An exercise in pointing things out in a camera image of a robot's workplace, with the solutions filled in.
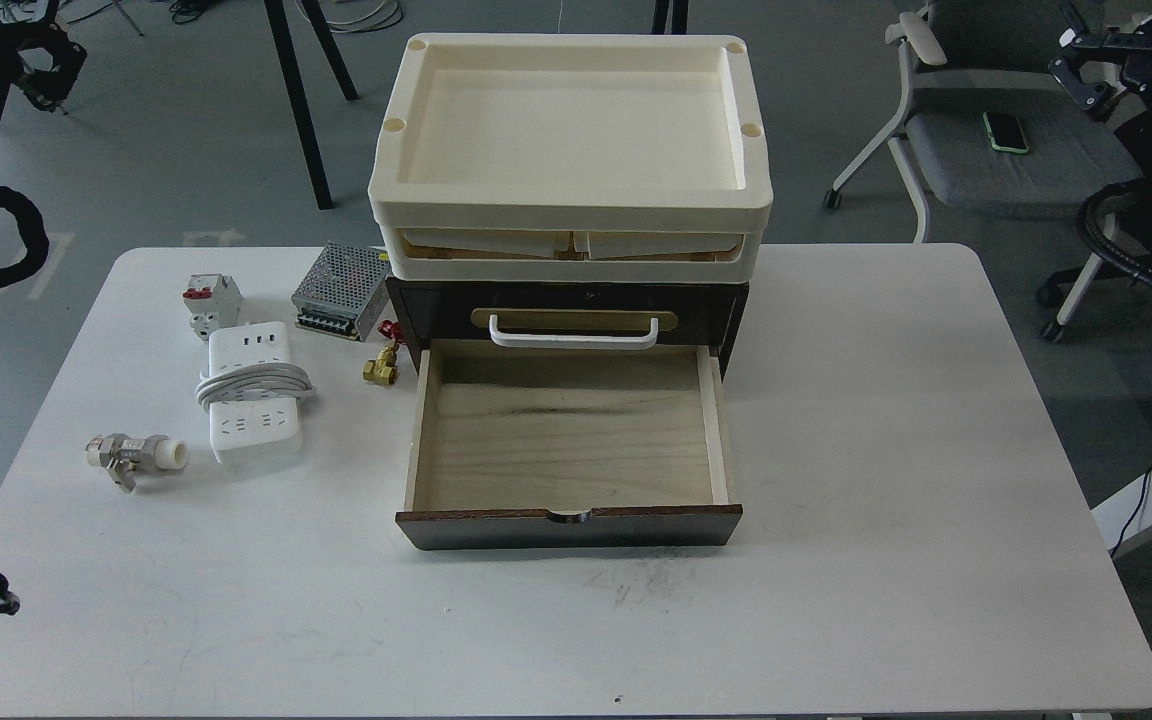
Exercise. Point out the white power strip with cable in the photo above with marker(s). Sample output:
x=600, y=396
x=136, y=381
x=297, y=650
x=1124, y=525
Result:
x=252, y=391

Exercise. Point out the open wooden drawer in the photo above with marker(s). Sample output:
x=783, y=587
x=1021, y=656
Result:
x=515, y=448

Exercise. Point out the cream plastic tray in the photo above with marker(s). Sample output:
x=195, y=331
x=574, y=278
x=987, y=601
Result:
x=573, y=158

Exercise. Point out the metal mesh power supply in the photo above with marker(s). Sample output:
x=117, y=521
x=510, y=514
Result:
x=344, y=291

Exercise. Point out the red white circuit breaker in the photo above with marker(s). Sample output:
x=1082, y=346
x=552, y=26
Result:
x=213, y=301

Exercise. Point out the silver valve white ends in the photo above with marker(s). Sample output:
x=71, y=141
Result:
x=121, y=456

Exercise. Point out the grey office chair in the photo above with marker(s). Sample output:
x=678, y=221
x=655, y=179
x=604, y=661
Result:
x=960, y=58

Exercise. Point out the green case smartphone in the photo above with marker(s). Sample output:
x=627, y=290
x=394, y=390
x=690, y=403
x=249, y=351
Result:
x=1004, y=133

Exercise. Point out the white drawer handle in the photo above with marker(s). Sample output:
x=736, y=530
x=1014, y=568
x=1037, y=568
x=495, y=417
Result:
x=573, y=341

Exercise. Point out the brass valve red handle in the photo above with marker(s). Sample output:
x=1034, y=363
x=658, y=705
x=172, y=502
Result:
x=382, y=371

